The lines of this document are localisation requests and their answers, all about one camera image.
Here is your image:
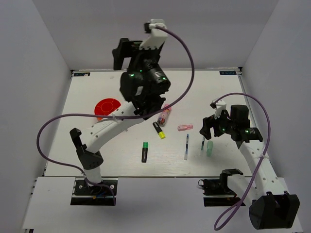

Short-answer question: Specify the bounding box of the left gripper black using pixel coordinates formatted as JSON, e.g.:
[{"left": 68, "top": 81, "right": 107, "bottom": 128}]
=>
[{"left": 112, "top": 39, "right": 172, "bottom": 89}]

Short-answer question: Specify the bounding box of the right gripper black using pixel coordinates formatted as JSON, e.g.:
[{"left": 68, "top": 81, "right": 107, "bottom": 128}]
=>
[{"left": 200, "top": 108, "right": 236, "bottom": 140}]

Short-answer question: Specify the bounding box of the yellow capped black highlighter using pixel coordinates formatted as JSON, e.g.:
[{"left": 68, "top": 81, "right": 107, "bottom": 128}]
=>
[{"left": 153, "top": 122, "right": 166, "bottom": 139}]

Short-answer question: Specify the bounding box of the green capped black highlighter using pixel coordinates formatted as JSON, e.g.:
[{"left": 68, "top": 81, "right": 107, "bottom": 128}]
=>
[{"left": 141, "top": 142, "right": 148, "bottom": 163}]

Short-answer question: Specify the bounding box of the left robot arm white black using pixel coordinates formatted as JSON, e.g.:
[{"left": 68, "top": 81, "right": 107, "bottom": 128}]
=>
[{"left": 70, "top": 38, "right": 171, "bottom": 194}]

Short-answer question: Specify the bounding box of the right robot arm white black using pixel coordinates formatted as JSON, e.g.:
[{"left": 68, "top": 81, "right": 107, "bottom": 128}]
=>
[{"left": 200, "top": 101, "right": 300, "bottom": 230}]

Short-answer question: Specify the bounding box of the green gel pen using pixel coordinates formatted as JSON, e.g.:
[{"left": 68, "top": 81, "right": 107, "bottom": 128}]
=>
[{"left": 200, "top": 136, "right": 205, "bottom": 156}]

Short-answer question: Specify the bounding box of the pink translucent eraser case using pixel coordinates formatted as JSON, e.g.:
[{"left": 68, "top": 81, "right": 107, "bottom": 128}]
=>
[{"left": 177, "top": 124, "right": 193, "bottom": 132}]

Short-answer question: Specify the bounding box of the blue gel pen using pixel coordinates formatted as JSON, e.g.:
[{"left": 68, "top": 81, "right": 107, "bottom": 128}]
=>
[{"left": 184, "top": 134, "right": 189, "bottom": 160}]

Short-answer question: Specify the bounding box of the right blue table label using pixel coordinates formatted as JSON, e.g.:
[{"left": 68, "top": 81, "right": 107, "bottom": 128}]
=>
[{"left": 219, "top": 71, "right": 237, "bottom": 75}]

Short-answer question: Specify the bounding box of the blue table label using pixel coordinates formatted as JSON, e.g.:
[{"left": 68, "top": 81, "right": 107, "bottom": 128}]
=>
[
  {"left": 219, "top": 71, "right": 237, "bottom": 75},
  {"left": 73, "top": 72, "right": 90, "bottom": 77}
]

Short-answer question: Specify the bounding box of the pink capped clear marker tube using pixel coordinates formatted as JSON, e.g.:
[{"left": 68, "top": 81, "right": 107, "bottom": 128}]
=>
[{"left": 157, "top": 107, "right": 172, "bottom": 126}]

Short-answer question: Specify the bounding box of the left blue table label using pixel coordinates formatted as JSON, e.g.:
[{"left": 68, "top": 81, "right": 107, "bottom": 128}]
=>
[{"left": 73, "top": 72, "right": 90, "bottom": 77}]

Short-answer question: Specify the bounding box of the red round pen holder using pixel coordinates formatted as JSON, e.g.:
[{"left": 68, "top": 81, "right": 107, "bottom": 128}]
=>
[{"left": 94, "top": 98, "right": 121, "bottom": 116}]

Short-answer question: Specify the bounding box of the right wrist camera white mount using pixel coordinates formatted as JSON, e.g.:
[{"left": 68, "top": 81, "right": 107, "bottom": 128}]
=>
[{"left": 210, "top": 99, "right": 226, "bottom": 119}]

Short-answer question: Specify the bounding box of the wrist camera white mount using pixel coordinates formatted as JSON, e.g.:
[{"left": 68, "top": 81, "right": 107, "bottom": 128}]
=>
[
  {"left": 139, "top": 19, "right": 168, "bottom": 50},
  {"left": 210, "top": 99, "right": 226, "bottom": 119}
]

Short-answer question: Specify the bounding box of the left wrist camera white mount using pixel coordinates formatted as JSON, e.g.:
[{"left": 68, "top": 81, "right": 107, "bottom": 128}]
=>
[{"left": 139, "top": 19, "right": 168, "bottom": 50}]

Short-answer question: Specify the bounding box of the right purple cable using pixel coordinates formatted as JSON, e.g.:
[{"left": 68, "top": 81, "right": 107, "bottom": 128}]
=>
[{"left": 213, "top": 92, "right": 271, "bottom": 231}]

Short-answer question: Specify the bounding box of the purple cable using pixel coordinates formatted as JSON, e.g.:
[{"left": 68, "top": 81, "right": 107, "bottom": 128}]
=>
[
  {"left": 36, "top": 26, "right": 195, "bottom": 183},
  {"left": 213, "top": 92, "right": 271, "bottom": 231}
]

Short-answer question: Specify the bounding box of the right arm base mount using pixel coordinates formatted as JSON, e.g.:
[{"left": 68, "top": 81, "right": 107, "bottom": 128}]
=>
[{"left": 198, "top": 179, "right": 240, "bottom": 207}]

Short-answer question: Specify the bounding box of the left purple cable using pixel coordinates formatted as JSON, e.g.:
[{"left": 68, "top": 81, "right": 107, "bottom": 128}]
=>
[{"left": 36, "top": 26, "right": 195, "bottom": 183}]

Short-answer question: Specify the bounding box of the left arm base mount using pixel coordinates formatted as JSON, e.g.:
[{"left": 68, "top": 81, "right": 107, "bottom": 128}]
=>
[{"left": 70, "top": 179, "right": 115, "bottom": 206}]

